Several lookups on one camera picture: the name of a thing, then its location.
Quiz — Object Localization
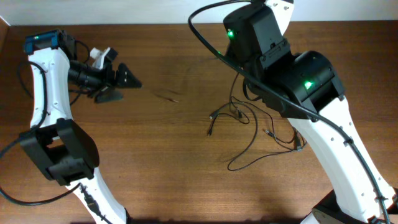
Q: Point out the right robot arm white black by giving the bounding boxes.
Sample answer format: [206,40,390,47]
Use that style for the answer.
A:
[223,1,397,223]

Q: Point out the long black usb cable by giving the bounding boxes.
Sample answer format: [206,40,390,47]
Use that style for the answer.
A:
[207,73,308,172]

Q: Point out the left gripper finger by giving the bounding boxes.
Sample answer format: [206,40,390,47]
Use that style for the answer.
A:
[94,88,123,103]
[116,63,142,88]

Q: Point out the thin black cable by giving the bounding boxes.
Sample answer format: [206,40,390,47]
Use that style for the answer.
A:
[208,96,307,153]

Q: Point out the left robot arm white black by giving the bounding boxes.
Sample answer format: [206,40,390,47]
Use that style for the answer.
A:
[21,29,142,223]

